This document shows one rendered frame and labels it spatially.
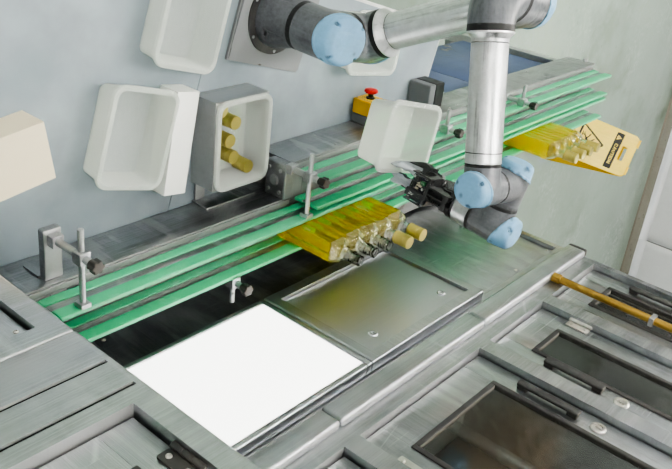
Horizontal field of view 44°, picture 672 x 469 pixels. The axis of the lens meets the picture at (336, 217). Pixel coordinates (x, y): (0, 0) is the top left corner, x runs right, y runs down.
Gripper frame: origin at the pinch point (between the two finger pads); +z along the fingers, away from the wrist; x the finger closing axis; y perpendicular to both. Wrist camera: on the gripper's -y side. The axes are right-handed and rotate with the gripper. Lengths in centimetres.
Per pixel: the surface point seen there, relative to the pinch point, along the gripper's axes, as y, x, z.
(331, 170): 2.6, 8.4, 15.7
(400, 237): -5.7, 17.1, -5.3
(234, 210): 24.5, 22.4, 23.3
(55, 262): 73, 30, 21
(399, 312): 0.5, 31.5, -16.2
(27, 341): 103, 20, -14
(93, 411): 104, 18, -33
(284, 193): 11.6, 16.9, 20.5
